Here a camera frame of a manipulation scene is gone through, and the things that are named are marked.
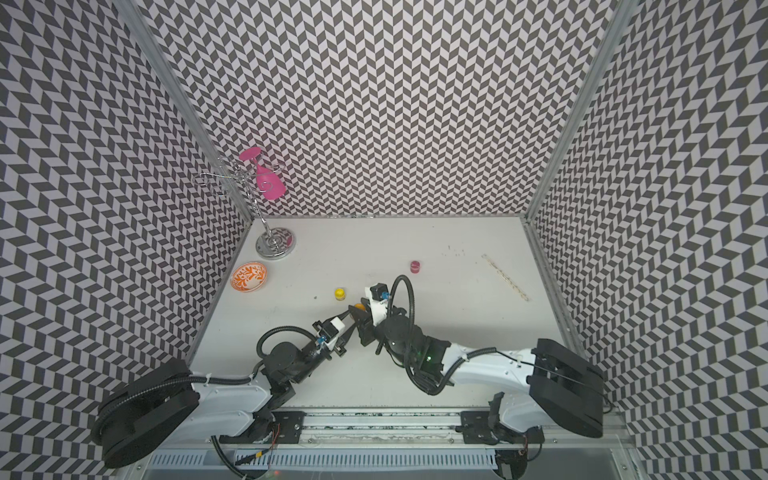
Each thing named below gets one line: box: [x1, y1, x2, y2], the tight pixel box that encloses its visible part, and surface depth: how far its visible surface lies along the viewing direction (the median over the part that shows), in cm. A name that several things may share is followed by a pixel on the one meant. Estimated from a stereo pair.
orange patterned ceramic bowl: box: [230, 262, 267, 293], surface depth 101 cm
